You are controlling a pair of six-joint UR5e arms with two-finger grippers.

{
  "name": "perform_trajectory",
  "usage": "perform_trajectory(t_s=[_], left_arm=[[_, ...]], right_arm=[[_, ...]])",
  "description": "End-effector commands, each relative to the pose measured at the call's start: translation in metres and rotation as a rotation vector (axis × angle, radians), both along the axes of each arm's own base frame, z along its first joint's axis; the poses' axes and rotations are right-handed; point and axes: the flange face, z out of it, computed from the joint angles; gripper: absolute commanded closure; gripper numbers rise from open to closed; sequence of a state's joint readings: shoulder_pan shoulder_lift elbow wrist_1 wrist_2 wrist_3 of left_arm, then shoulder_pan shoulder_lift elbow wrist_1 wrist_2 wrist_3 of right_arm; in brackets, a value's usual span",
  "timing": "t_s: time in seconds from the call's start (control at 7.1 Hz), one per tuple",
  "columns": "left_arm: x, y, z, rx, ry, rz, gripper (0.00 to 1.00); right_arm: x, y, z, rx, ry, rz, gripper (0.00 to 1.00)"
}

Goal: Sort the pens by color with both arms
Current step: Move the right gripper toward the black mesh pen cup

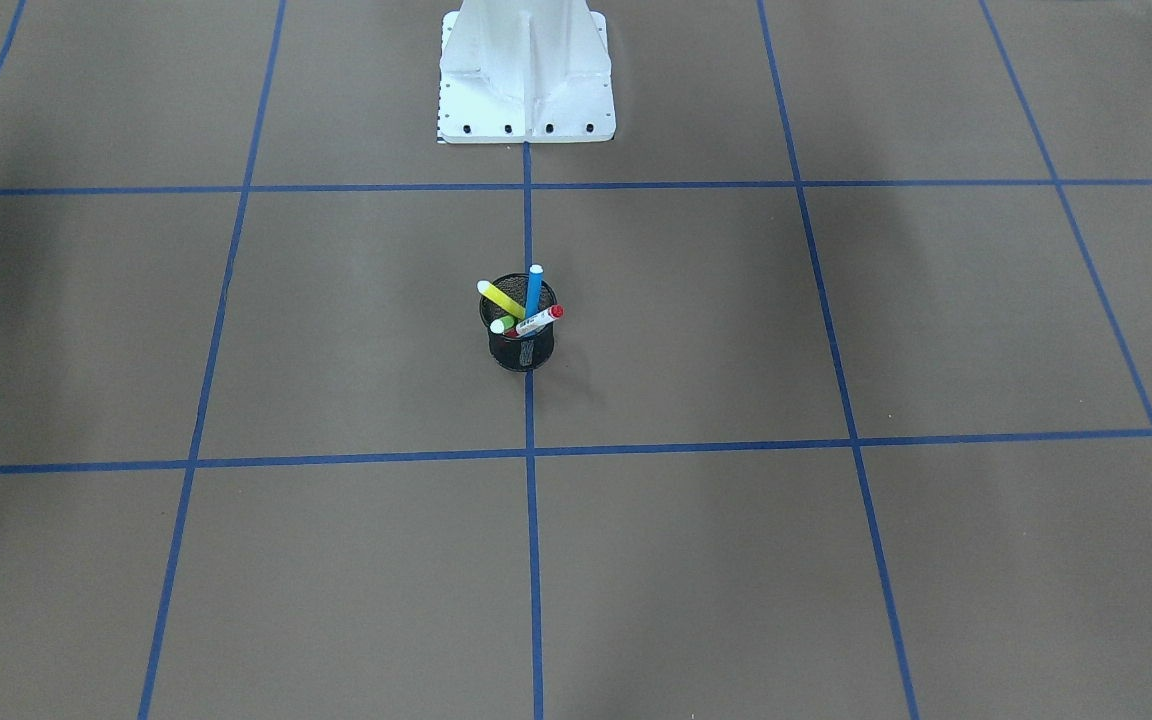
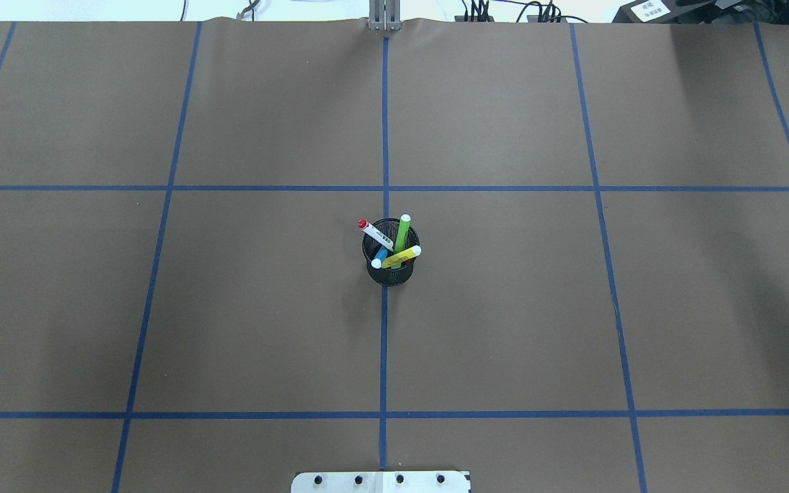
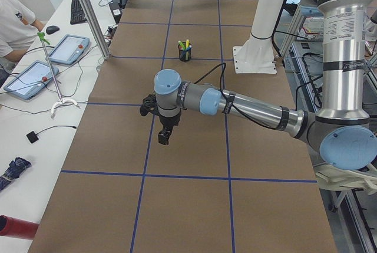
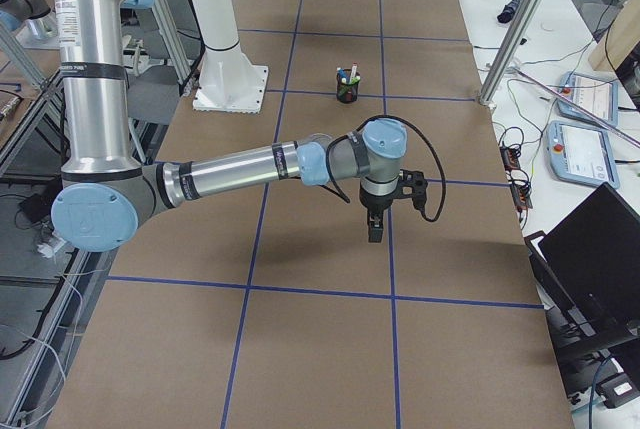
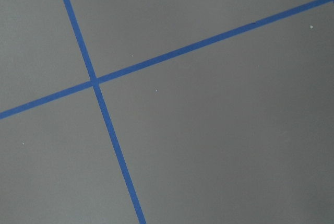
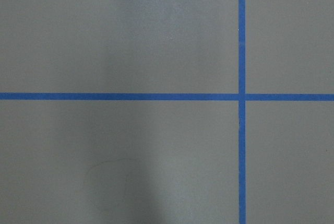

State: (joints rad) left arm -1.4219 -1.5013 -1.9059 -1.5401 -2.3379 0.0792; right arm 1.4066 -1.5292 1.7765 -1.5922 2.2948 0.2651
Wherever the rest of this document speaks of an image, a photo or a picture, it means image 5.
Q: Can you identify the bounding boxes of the blue tape grid lines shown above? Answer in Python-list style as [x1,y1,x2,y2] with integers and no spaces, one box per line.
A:
[1,0,333,223]

